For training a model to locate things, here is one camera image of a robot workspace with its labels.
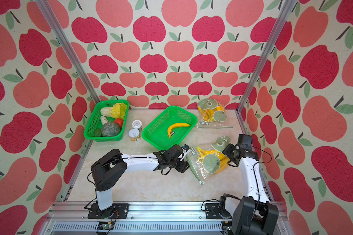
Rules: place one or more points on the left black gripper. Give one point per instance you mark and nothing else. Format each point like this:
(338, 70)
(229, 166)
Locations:
(184, 166)

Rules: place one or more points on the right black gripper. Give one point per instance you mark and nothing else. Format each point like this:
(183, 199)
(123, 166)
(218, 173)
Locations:
(229, 149)

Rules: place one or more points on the zip bag of bananas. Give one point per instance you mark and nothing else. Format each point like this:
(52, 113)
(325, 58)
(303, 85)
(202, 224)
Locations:
(213, 115)
(207, 160)

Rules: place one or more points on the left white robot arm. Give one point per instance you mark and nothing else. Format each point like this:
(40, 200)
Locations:
(108, 169)

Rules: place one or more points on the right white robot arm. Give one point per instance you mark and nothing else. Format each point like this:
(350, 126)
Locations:
(253, 214)

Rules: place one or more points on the empty green plastic basket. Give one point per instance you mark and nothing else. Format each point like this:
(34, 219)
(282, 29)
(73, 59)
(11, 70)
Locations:
(156, 133)

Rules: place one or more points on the pull-tab tin can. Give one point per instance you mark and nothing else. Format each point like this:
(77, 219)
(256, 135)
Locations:
(134, 135)

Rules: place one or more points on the white lidded cup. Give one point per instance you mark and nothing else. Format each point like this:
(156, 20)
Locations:
(137, 124)

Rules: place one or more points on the red tomato toy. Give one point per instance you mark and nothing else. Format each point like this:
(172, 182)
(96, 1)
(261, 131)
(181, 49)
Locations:
(119, 121)

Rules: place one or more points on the green netted melon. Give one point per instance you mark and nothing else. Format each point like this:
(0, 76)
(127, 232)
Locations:
(110, 129)

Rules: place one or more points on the napa cabbage toy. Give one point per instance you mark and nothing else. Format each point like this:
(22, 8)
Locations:
(118, 110)

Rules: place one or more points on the green basket with vegetables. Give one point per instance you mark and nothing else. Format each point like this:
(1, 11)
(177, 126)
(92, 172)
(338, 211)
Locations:
(95, 122)

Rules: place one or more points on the green pepper toy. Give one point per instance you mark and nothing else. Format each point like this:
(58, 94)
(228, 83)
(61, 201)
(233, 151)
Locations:
(98, 133)

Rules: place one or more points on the white mushroom toy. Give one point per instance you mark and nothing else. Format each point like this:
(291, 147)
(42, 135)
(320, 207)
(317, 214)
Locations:
(104, 120)

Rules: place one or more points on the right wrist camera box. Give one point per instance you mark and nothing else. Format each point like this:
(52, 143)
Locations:
(245, 142)

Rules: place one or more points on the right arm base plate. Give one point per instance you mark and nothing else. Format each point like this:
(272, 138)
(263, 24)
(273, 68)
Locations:
(213, 210)

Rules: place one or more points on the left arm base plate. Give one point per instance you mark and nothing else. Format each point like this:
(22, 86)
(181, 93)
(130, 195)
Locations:
(115, 211)

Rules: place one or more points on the front aluminium rail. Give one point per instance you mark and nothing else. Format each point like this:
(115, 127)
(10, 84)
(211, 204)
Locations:
(143, 218)

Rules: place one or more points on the right aluminium frame post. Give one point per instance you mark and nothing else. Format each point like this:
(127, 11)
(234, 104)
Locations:
(269, 46)

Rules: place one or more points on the aluminium frame post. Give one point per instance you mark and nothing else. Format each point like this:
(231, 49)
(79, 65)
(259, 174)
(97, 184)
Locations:
(53, 22)
(269, 46)

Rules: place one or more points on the left aluminium frame post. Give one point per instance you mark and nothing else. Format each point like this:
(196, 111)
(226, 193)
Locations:
(53, 22)

